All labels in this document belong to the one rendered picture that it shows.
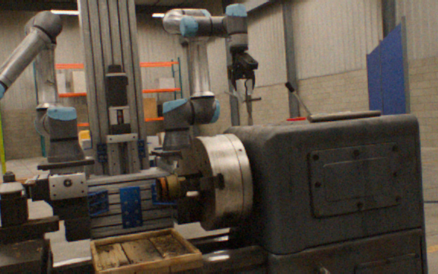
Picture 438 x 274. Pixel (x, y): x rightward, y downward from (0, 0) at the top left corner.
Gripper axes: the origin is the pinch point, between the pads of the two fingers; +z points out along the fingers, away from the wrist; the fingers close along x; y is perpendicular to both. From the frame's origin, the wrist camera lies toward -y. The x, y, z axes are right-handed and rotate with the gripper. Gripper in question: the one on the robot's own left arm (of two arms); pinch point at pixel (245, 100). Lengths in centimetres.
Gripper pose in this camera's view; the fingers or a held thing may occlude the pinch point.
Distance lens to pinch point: 170.1
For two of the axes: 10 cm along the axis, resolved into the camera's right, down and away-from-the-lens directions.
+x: -9.4, 0.9, -3.2
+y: -3.3, -0.3, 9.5
